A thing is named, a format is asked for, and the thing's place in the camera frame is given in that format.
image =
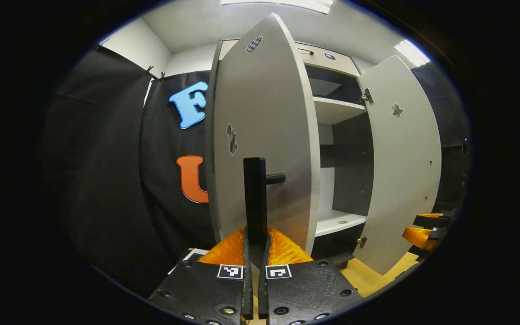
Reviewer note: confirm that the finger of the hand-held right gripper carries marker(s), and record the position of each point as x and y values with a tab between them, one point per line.
420	237
431	220

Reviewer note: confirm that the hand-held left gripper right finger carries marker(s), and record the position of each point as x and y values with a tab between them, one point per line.
305	289

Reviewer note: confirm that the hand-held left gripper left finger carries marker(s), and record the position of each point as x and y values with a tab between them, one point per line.
215	289

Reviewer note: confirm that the beige cabinet door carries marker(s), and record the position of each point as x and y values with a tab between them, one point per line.
400	180
278	113

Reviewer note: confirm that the beige double-door shoe cabinet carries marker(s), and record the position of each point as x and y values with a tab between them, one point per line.
336	108

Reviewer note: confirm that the beige cabinet drawer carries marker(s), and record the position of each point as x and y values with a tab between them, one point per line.
332	64

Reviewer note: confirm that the black backdrop cloth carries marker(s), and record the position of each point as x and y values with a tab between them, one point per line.
447	117
102	171
165	158

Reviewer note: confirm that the small ceiling light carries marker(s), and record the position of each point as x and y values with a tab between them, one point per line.
411	53

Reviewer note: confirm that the long ceiling light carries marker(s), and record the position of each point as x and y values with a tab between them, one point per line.
282	3

